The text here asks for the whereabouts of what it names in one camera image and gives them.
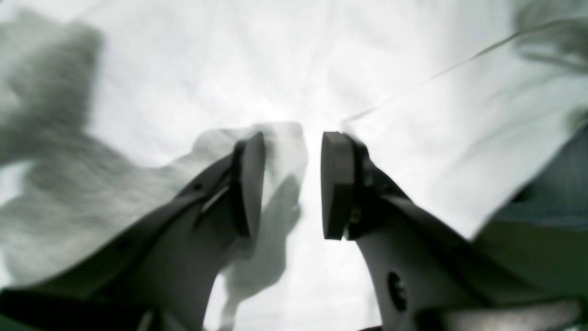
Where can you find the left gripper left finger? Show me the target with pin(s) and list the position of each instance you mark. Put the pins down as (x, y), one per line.
(158, 274)

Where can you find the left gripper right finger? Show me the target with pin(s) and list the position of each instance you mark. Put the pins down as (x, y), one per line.
(426, 277)

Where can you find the white printed t-shirt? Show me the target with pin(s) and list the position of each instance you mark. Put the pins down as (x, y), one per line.
(110, 107)

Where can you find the black table cloth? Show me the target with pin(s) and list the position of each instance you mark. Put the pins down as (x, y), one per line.
(541, 235)

